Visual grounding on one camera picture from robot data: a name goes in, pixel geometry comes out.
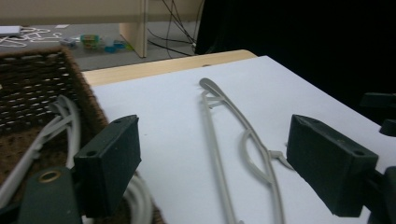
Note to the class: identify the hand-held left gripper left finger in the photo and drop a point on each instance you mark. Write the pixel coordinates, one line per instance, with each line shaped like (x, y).
(109, 168)

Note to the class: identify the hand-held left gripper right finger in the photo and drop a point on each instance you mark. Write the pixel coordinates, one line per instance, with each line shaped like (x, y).
(327, 168)

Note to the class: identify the grey plastic hanger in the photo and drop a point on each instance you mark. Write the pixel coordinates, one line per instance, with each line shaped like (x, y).
(214, 149)
(74, 133)
(31, 151)

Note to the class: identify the brown wicker basket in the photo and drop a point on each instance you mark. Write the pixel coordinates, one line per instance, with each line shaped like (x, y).
(34, 81)

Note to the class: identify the white board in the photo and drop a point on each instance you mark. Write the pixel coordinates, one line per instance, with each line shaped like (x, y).
(174, 124)

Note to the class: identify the light wooden table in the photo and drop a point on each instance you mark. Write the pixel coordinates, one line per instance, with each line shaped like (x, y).
(149, 70)

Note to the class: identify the colourful plastic toys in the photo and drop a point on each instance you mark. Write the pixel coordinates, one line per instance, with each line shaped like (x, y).
(93, 42)

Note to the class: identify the light wooden shelf unit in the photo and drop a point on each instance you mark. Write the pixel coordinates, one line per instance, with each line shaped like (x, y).
(137, 31)

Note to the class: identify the small white scrap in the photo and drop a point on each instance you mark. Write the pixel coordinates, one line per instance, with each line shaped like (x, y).
(62, 26)

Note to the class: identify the white box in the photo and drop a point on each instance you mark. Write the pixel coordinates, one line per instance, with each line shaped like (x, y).
(9, 30)

